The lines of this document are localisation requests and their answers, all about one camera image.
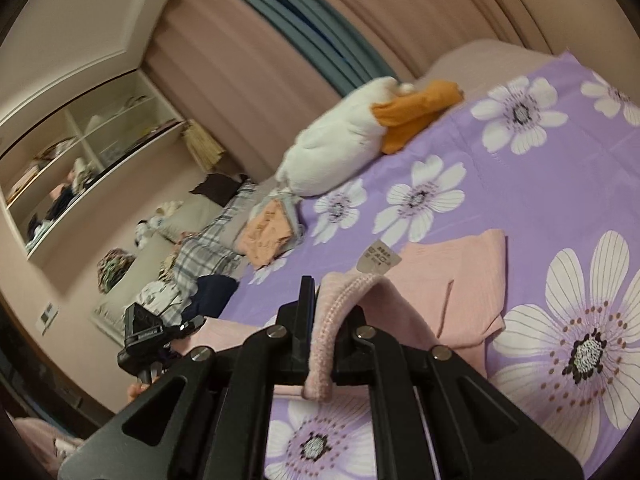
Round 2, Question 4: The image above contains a dark brown cloth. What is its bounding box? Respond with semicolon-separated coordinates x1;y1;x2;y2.
190;172;248;207

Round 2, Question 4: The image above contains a pink fuzzy sleeve forearm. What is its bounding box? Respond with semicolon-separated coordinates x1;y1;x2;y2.
10;417;85;478

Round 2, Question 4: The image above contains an orange patterned folded garment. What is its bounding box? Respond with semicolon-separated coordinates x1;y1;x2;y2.
236;198;294;270

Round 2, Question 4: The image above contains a dark navy garment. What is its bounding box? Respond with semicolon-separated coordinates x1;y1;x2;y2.
191;274;239;318

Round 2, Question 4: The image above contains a beige hanging tassel bundle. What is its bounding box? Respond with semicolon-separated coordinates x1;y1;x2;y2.
182;119;226;174

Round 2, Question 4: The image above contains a grey folded garment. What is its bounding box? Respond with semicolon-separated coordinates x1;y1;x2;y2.
248;188;306;252

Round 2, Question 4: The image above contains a person's left hand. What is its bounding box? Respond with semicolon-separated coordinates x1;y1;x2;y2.
127;380;150;403

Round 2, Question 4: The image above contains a pink curtain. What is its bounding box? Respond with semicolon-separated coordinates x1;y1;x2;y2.
142;0;550;180

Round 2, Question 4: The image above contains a white wall switch panel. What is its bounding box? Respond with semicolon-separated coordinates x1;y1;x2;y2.
35;304;58;335

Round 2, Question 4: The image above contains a black white plush toy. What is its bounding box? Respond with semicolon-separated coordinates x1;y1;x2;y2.
134;200;183;249

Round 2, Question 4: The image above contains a pink striped knit sweater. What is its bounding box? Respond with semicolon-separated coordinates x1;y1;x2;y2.
171;227;509;403

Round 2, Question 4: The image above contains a white wall shelf unit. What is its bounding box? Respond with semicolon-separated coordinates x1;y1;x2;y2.
1;70;184;263

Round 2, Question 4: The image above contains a colourful clothes pile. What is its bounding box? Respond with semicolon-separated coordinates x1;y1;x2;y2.
96;248;136;294

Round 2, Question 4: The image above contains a grey plaid blanket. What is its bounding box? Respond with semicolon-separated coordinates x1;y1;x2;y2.
169;180;258;318

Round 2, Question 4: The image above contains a white duck plush toy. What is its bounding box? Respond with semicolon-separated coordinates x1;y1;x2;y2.
274;77;463;197

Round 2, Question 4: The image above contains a purple floral bed sheet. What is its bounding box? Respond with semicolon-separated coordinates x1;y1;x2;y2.
224;55;639;474

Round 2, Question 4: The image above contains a teal curtain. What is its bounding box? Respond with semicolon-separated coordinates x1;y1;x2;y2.
243;0;397;96

